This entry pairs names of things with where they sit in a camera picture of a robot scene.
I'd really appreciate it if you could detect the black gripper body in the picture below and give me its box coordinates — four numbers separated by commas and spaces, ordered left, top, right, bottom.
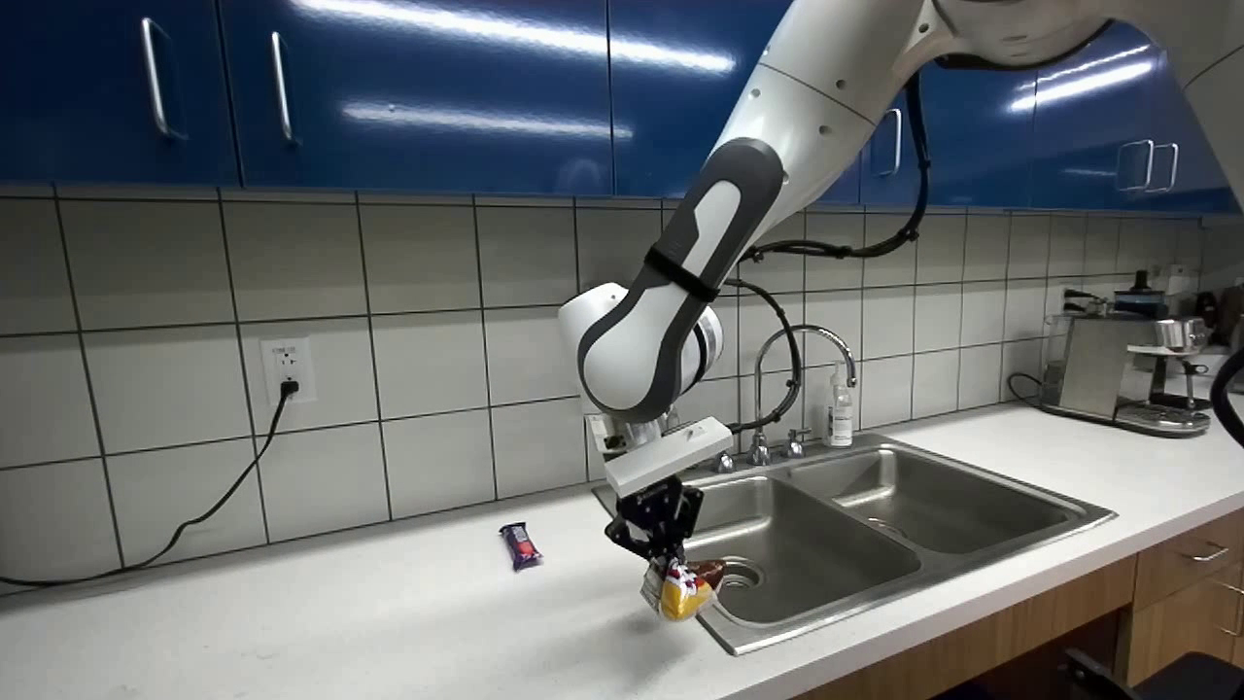
619, 470, 712, 539

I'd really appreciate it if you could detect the yellow red chips packet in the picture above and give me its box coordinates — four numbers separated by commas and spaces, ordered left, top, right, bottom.
643, 557, 739, 627

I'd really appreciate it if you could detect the stainless steel double sink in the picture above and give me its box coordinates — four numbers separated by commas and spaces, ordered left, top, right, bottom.
586, 433, 1119, 662

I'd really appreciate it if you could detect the purple candy bar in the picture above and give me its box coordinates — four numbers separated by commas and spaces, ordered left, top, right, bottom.
494, 518, 547, 576

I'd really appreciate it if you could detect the white pump soap bottle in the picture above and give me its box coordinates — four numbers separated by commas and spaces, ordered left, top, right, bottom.
823, 378, 858, 451

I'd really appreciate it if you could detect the chrome gooseneck faucet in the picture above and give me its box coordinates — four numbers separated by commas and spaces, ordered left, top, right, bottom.
720, 320, 865, 470

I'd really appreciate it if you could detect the blue upper cabinet door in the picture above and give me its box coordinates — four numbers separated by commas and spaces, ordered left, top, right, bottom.
0, 0, 246, 194
1031, 20, 1163, 219
1151, 55, 1244, 223
216, 0, 616, 203
823, 62, 1041, 213
602, 0, 796, 204

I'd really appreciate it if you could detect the wooden base cabinet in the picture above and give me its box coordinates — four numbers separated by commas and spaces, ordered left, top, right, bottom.
796, 509, 1244, 700

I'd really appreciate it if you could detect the silver coffee machine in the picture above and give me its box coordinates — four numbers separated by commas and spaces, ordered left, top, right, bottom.
1055, 267, 1229, 444

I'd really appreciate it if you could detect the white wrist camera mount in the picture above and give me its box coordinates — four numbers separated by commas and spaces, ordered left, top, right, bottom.
582, 413, 739, 506

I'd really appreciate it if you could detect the white wall outlet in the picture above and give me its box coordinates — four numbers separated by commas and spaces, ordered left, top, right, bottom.
260, 334, 317, 409

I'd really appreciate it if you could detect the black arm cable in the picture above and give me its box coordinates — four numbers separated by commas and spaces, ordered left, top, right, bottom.
720, 72, 941, 440

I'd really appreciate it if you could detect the silver cabinet door handle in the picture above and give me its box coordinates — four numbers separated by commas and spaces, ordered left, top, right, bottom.
883, 105, 909, 181
265, 23, 299, 146
137, 11, 185, 145
1156, 134, 1185, 199
1118, 130, 1159, 194

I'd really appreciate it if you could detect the black power cord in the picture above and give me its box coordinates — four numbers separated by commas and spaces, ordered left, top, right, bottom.
0, 378, 305, 592

